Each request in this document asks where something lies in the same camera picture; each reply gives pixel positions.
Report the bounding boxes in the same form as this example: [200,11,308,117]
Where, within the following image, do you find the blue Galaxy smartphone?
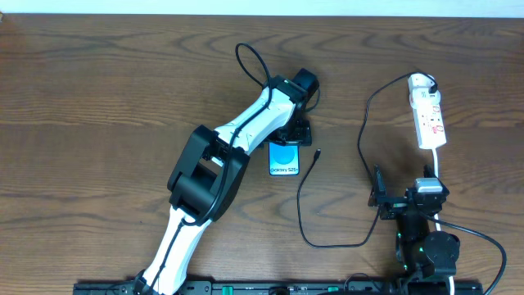
[269,143,300,176]

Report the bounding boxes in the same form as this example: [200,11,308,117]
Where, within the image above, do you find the black USB charging cable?
[296,71,438,249]

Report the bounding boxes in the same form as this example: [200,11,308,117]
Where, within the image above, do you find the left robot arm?
[133,69,319,294]

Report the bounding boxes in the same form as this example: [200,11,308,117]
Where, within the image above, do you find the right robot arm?
[368,166,460,294]

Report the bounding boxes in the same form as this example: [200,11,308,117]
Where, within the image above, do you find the white USB charger plug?
[408,72,438,94]

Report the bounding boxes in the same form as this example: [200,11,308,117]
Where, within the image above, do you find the white power strip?
[409,88,446,150]

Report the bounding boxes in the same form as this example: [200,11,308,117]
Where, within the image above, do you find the black right camera cable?
[417,211,508,295]

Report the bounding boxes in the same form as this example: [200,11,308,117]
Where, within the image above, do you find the black camera cable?
[134,42,321,295]
[417,211,508,295]

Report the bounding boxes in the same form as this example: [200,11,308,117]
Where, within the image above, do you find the black left camera cable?
[134,42,321,295]

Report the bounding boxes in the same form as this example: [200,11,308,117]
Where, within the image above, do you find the white power strip cord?
[431,147,456,295]

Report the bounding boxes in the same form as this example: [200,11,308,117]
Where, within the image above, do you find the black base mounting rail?
[72,279,484,295]

